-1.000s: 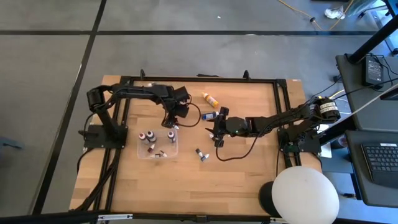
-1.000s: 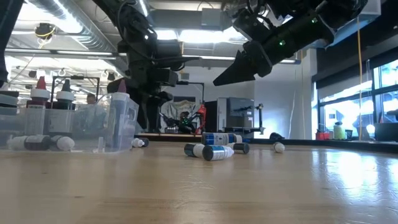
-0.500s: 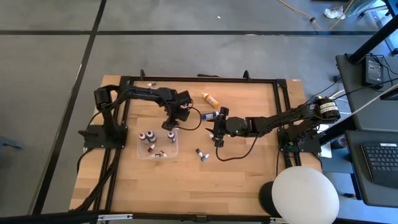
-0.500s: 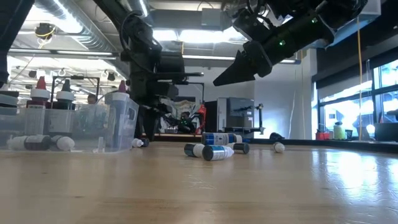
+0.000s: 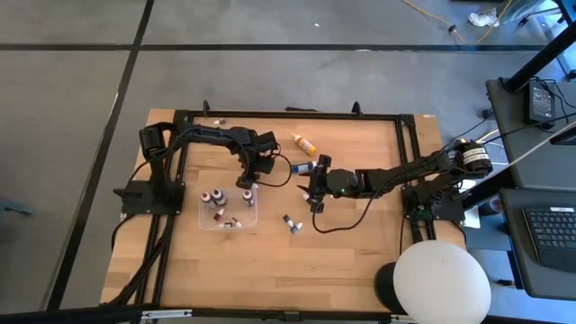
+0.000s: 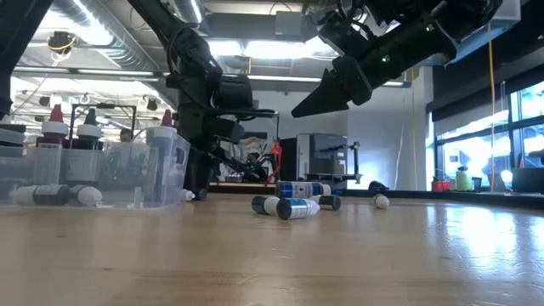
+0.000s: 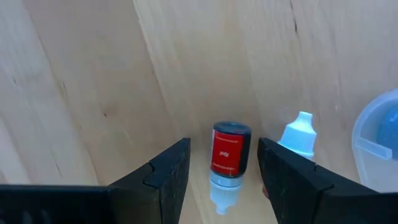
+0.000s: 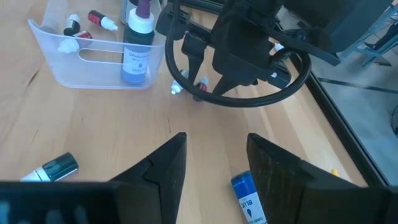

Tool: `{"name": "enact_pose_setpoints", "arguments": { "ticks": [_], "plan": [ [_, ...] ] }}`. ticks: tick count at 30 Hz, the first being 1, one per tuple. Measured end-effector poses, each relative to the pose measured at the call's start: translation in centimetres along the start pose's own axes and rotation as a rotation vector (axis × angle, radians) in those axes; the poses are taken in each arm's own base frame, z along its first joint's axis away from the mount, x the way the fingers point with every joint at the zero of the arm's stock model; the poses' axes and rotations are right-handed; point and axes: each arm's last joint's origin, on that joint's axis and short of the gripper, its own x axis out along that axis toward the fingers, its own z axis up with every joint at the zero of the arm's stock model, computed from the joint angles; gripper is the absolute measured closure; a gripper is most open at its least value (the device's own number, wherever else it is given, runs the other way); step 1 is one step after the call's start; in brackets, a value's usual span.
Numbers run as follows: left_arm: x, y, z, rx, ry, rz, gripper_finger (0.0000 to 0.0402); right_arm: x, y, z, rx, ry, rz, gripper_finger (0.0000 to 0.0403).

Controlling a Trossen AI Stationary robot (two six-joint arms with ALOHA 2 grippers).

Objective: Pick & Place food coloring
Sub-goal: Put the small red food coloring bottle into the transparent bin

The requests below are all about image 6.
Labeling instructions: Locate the grey cloth cover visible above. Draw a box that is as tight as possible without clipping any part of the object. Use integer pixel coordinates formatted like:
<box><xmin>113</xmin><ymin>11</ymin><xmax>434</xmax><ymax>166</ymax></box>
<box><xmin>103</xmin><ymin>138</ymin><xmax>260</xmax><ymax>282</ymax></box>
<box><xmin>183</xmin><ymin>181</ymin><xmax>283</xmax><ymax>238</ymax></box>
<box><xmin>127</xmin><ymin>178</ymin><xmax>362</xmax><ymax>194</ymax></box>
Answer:
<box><xmin>237</xmin><ymin>135</ymin><xmax>275</xmax><ymax>182</ymax></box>

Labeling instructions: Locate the black sofa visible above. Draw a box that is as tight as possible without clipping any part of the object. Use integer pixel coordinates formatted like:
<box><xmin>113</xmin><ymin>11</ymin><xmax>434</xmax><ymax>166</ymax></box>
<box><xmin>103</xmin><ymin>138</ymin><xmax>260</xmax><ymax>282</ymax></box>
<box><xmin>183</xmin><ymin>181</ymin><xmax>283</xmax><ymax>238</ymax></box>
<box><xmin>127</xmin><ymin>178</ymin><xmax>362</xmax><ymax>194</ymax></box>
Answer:
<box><xmin>507</xmin><ymin>148</ymin><xmax>544</xmax><ymax>195</ymax></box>

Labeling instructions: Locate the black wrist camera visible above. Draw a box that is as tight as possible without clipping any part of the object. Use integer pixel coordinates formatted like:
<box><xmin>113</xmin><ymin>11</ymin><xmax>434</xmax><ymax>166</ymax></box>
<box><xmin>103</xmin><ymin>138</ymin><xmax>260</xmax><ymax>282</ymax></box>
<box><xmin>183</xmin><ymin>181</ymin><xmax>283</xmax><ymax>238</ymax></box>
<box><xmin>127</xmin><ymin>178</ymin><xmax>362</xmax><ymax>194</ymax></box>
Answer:
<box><xmin>317</xmin><ymin>10</ymin><xmax>375</xmax><ymax>59</ymax></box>
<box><xmin>203</xmin><ymin>116</ymin><xmax>247</xmax><ymax>145</ymax></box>

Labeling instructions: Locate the black rolling stand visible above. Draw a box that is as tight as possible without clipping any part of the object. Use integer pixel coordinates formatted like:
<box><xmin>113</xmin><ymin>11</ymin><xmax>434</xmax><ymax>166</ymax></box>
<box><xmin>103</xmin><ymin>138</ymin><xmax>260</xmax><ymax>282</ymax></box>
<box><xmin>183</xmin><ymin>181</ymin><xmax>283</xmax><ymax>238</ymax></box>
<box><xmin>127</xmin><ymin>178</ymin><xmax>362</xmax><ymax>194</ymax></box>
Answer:
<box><xmin>304</xmin><ymin>139</ymin><xmax>363</xmax><ymax>184</ymax></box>

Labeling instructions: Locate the large blue food coloring bottle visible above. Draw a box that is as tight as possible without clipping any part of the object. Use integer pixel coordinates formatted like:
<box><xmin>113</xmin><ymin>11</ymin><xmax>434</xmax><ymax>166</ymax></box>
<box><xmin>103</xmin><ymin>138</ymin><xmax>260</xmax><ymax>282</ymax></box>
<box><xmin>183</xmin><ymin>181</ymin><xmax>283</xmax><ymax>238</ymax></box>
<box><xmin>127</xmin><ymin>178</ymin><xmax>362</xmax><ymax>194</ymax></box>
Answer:
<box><xmin>275</xmin><ymin>180</ymin><xmax>343</xmax><ymax>200</ymax></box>

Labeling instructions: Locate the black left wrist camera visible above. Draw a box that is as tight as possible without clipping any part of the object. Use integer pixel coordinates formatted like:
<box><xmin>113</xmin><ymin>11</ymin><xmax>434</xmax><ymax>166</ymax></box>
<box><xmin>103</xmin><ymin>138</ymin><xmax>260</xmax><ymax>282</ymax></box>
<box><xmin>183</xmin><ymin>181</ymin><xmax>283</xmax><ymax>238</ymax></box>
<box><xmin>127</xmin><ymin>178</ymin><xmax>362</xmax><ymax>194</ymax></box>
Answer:
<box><xmin>203</xmin><ymin>116</ymin><xmax>247</xmax><ymax>145</ymax></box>

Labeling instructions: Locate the black cabinet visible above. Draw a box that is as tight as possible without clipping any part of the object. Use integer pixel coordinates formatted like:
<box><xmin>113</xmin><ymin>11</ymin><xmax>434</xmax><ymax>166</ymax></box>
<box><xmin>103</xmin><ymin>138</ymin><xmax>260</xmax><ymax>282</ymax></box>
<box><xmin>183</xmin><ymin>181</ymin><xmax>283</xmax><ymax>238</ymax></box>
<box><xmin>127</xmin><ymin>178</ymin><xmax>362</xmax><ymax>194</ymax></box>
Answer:
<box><xmin>280</xmin><ymin>136</ymin><xmax>299</xmax><ymax>182</ymax></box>

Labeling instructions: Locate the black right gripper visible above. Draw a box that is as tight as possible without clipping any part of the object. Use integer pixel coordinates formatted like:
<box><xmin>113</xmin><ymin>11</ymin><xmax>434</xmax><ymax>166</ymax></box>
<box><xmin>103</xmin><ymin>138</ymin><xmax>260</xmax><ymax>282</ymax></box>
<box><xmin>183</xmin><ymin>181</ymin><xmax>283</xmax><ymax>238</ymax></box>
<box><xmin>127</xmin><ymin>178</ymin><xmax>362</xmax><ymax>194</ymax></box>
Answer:
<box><xmin>291</xmin><ymin>39</ymin><xmax>412</xmax><ymax>119</ymax></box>

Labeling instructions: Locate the small teal food coloring bottle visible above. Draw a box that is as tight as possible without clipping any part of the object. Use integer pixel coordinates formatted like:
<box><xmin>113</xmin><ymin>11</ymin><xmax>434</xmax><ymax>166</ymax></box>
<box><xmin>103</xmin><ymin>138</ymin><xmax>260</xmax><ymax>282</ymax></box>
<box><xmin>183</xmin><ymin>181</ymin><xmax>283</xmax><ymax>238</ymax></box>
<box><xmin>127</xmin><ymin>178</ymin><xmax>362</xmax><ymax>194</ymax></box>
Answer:
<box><xmin>251</xmin><ymin>195</ymin><xmax>281</xmax><ymax>216</ymax></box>

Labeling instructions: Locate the grey equipment box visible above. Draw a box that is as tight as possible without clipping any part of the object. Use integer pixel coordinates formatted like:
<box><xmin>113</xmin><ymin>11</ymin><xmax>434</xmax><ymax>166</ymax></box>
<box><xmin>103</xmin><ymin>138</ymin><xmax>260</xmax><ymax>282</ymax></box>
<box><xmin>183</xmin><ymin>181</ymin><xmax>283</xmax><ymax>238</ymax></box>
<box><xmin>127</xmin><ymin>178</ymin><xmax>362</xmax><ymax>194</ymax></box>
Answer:
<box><xmin>309</xmin><ymin>132</ymin><xmax>349</xmax><ymax>174</ymax></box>

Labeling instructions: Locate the red and black robot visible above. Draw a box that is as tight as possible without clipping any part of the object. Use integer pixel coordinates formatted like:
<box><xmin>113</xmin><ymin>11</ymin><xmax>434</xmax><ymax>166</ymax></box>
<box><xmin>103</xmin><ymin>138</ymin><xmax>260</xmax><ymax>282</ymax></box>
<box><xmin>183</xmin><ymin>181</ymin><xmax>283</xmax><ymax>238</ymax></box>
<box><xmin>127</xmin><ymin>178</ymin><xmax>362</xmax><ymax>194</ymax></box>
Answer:
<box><xmin>220</xmin><ymin>142</ymin><xmax>285</xmax><ymax>184</ymax></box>

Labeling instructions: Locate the green jug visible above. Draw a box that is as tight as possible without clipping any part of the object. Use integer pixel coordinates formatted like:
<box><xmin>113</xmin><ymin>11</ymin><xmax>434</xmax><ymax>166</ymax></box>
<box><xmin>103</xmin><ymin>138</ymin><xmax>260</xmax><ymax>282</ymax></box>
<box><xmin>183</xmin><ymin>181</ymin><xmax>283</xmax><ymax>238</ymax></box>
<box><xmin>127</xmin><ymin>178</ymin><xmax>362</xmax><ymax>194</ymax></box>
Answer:
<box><xmin>455</xmin><ymin>165</ymin><xmax>473</xmax><ymax>192</ymax></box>

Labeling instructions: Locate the black aluminium table frame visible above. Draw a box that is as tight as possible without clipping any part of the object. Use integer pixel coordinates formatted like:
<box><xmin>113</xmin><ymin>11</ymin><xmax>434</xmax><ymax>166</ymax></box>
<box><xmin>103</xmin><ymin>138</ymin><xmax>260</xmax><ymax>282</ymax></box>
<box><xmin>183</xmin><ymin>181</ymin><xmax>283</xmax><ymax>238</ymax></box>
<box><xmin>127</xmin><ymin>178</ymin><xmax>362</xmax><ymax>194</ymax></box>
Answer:
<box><xmin>212</xmin><ymin>181</ymin><xmax>544</xmax><ymax>210</ymax></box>

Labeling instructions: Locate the long fluorescent light strip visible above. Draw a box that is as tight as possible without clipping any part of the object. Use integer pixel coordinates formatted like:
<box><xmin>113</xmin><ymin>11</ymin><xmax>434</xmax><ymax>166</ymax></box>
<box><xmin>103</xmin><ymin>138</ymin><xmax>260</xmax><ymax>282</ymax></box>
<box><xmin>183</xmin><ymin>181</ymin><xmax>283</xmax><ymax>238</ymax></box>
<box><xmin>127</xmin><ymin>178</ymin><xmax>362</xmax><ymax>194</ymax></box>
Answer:
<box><xmin>12</xmin><ymin>65</ymin><xmax>412</xmax><ymax>89</ymax></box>

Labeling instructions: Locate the black reel with yellow cable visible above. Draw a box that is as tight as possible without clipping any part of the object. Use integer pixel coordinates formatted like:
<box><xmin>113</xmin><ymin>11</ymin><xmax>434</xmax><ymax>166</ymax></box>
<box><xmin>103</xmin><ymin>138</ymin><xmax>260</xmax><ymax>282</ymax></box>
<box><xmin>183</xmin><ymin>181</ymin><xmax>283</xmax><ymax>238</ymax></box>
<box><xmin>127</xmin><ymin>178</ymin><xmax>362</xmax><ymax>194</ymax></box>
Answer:
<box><xmin>45</xmin><ymin>30</ymin><xmax>78</xmax><ymax>55</ymax></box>

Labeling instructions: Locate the large red food coloring bottle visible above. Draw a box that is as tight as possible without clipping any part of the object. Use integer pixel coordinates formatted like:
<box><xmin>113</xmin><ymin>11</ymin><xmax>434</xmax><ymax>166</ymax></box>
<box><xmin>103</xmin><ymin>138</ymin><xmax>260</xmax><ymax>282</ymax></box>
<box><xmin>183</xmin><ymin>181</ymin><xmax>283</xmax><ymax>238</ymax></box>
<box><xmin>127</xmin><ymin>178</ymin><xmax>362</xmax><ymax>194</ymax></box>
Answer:
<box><xmin>36</xmin><ymin>104</ymin><xmax>70</xmax><ymax>188</ymax></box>

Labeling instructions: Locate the white hanging cable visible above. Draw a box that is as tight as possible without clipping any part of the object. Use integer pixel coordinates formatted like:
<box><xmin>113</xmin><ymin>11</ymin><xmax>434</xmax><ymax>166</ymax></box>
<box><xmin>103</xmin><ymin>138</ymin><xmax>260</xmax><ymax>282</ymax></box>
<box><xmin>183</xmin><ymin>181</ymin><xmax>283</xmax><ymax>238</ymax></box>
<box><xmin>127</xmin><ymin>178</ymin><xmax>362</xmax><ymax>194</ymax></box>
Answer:
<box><xmin>393</xmin><ymin>84</ymin><xmax>420</xmax><ymax>191</ymax></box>

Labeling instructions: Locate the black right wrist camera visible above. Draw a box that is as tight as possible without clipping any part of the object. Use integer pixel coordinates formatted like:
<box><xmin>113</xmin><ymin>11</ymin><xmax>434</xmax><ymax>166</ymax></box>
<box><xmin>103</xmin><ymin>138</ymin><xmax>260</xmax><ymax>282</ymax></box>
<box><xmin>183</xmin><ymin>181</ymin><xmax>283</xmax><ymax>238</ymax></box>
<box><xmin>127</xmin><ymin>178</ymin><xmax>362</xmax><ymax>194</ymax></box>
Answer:
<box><xmin>317</xmin><ymin>10</ymin><xmax>375</xmax><ymax>59</ymax></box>

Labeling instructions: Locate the small blue food coloring bottle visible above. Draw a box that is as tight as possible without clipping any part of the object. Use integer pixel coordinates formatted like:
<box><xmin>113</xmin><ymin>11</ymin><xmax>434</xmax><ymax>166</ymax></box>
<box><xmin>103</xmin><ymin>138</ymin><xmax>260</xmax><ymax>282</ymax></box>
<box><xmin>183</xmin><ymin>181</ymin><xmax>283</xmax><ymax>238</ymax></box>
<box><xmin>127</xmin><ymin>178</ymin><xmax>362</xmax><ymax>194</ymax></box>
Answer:
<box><xmin>275</xmin><ymin>197</ymin><xmax>321</xmax><ymax>221</ymax></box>

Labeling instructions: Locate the large black food coloring bottle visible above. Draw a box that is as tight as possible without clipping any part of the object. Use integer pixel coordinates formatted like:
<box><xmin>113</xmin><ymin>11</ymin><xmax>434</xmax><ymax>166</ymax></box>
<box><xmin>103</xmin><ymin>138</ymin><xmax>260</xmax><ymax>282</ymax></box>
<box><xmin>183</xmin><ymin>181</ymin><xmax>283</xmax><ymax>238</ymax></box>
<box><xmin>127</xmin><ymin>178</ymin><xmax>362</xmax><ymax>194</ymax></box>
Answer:
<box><xmin>71</xmin><ymin>108</ymin><xmax>105</xmax><ymax>188</ymax></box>

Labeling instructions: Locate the clear plastic bin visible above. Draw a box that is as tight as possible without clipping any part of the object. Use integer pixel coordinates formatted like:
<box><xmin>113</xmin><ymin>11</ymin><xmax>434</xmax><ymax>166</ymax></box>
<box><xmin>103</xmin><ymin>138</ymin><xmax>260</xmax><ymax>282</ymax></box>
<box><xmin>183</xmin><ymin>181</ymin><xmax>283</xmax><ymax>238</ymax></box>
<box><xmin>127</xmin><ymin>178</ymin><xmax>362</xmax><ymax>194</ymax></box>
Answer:
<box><xmin>0</xmin><ymin>126</ymin><xmax>192</xmax><ymax>210</ymax></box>

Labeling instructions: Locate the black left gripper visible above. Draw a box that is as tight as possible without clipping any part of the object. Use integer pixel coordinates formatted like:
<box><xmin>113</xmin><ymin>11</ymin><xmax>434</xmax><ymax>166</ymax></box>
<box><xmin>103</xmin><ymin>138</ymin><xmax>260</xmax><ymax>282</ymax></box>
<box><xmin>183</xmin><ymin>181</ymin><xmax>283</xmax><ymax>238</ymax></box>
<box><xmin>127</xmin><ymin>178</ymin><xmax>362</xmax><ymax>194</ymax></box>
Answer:
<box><xmin>176</xmin><ymin>71</ymin><xmax>257</xmax><ymax>201</ymax></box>

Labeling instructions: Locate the small black food coloring bottle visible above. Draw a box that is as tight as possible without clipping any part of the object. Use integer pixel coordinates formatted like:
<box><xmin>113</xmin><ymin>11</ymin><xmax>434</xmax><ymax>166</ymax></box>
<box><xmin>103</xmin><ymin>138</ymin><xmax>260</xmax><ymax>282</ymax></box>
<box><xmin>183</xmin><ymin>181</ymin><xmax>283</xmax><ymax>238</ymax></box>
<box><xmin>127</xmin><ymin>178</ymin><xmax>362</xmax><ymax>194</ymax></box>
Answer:
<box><xmin>312</xmin><ymin>194</ymin><xmax>343</xmax><ymax>212</ymax></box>
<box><xmin>8</xmin><ymin>184</ymin><xmax>70</xmax><ymax>207</ymax></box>

